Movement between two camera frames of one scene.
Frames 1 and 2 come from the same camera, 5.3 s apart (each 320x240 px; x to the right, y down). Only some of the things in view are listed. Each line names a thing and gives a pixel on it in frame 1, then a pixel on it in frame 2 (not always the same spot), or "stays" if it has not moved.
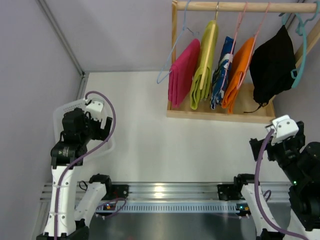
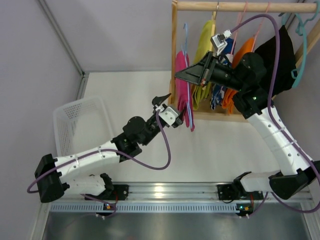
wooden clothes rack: (246, 110) stays
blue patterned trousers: (222, 72) stays
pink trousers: (182, 73) -> (184, 89)
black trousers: (272, 63) stays
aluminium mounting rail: (179, 192) stays
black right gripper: (261, 146) -> (207, 71)
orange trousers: (238, 72) stays
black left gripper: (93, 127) -> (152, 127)
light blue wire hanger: (184, 28) -> (188, 89)
